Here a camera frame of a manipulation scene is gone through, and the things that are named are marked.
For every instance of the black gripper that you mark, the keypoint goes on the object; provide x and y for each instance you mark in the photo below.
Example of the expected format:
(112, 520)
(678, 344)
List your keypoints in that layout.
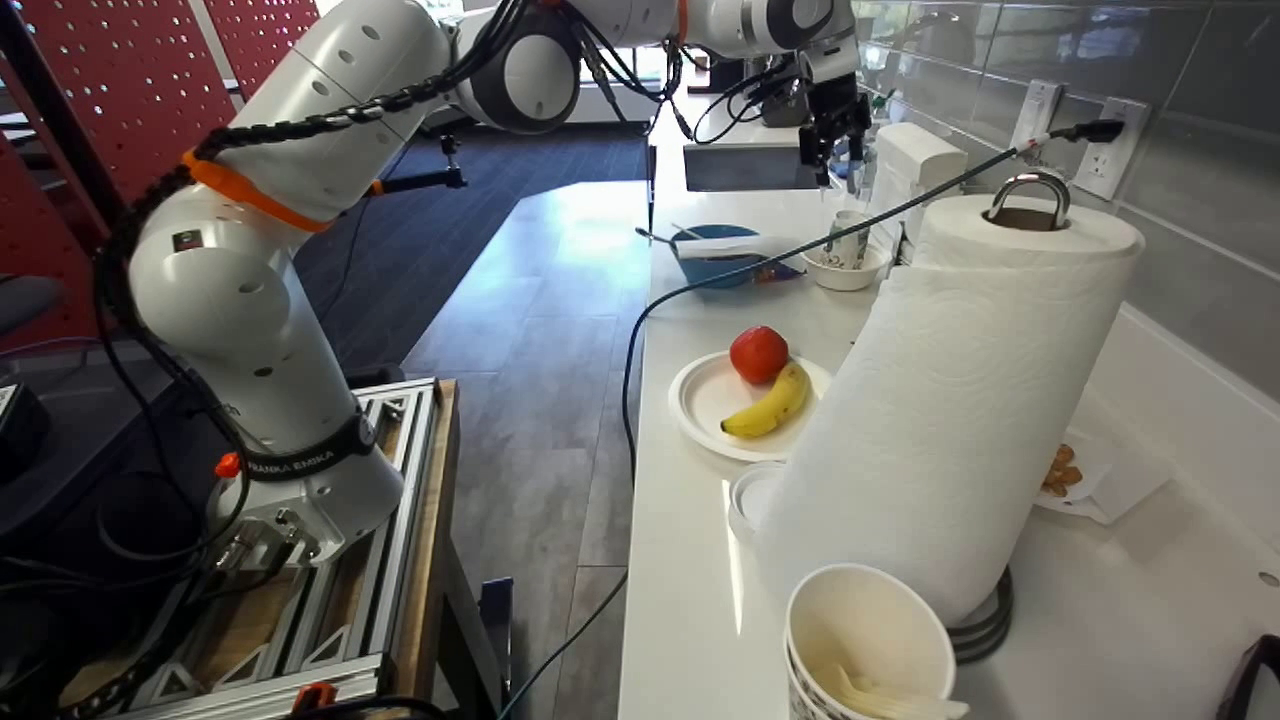
(834, 103)

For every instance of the metal paper towel holder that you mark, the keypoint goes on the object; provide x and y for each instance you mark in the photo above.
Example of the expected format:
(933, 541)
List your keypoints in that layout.
(1024, 203)

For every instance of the white paper towel roll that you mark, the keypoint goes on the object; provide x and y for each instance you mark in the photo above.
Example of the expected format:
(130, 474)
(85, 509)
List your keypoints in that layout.
(933, 402)

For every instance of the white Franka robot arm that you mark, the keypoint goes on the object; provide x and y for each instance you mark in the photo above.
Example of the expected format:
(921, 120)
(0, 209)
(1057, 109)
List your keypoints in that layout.
(224, 306)

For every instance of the small printed paper cup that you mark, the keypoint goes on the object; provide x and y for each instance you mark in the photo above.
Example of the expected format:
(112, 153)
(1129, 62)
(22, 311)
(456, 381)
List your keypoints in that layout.
(848, 238)

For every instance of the kitchen sink basin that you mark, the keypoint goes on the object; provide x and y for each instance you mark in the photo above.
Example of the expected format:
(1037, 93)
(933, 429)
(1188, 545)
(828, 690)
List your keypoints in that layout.
(741, 167)

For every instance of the small white bowl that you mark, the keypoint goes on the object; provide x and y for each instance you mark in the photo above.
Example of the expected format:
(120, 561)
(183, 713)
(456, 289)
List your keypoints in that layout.
(845, 279)

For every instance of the blue bowl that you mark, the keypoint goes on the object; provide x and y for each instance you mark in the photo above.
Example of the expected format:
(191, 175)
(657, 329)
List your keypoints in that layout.
(721, 264)

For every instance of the red apple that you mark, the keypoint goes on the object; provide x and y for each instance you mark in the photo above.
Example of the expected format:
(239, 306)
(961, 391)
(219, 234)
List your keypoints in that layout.
(758, 353)

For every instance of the black power plug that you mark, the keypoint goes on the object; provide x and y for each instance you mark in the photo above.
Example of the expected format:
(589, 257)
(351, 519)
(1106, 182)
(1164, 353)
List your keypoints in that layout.
(1084, 131)

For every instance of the yellow banana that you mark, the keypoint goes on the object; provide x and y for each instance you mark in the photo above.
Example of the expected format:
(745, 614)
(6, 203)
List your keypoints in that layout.
(772, 405)

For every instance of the white outlet plate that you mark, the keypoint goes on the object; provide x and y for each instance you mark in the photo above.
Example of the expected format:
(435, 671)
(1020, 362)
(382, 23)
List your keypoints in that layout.
(1113, 163)

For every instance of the white round plate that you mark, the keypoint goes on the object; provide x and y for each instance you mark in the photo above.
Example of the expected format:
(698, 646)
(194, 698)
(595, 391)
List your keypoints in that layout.
(702, 402)

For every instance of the brown cookie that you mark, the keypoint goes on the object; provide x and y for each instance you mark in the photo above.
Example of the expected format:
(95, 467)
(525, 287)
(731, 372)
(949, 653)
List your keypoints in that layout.
(1062, 469)

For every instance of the red pegboard panel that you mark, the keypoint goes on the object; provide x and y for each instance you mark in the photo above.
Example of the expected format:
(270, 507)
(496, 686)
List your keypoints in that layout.
(254, 35)
(120, 83)

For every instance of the white switch plate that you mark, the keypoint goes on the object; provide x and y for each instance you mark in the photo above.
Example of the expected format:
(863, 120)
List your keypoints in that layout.
(1034, 119)

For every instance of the black orange camera arm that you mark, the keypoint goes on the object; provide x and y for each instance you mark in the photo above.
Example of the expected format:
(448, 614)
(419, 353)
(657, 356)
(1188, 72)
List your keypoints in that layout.
(425, 178)

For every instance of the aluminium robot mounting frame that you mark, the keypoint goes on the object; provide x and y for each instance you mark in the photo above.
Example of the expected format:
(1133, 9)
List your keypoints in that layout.
(403, 533)

